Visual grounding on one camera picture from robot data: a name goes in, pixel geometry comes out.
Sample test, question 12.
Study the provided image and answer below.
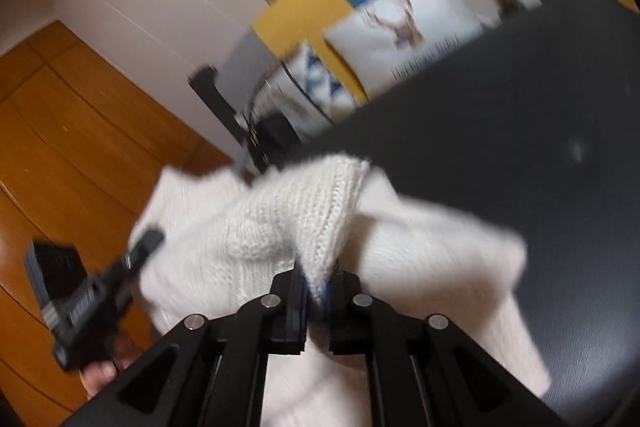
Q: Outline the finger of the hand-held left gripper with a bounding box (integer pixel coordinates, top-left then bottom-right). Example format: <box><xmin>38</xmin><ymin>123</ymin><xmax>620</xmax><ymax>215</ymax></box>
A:
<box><xmin>125</xmin><ymin>229</ymin><xmax>166</xmax><ymax>273</ymax></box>

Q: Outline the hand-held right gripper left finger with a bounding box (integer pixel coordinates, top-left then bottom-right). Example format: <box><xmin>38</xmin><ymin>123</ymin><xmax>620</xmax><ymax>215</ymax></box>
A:
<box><xmin>65</xmin><ymin>259</ymin><xmax>308</xmax><ymax>427</ymax></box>

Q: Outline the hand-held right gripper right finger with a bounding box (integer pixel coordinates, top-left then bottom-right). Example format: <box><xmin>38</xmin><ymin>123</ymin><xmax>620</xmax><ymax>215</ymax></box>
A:
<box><xmin>320</xmin><ymin>269</ymin><xmax>571</xmax><ymax>427</ymax></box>

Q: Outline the person's left hand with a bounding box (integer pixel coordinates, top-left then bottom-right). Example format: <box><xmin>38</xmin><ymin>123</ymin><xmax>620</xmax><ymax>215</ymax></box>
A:
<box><xmin>80</xmin><ymin>333</ymin><xmax>151</xmax><ymax>400</ymax></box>

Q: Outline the white deer print cushion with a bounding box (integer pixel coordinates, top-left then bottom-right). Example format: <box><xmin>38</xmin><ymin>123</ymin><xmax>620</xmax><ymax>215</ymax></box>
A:
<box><xmin>324</xmin><ymin>0</ymin><xmax>485</xmax><ymax>82</ymax></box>

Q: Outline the grey yellow blue sofa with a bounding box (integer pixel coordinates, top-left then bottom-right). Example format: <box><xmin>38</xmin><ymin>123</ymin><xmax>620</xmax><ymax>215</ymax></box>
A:
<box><xmin>187</xmin><ymin>0</ymin><xmax>543</xmax><ymax>172</ymax></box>

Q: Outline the white knit sweater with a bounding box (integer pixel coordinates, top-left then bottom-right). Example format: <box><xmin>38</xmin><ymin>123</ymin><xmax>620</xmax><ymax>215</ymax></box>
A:
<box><xmin>127</xmin><ymin>152</ymin><xmax>551</xmax><ymax>427</ymax></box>

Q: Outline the black handbag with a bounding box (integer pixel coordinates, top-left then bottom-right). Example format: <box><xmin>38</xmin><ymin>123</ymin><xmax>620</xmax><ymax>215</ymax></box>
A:
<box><xmin>235</xmin><ymin>112</ymin><xmax>301</xmax><ymax>172</ymax></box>

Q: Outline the geometric triangle print cushion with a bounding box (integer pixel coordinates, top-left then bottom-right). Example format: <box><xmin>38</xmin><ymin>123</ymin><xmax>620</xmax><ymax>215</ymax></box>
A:
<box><xmin>250</xmin><ymin>42</ymin><xmax>361</xmax><ymax>132</ymax></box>

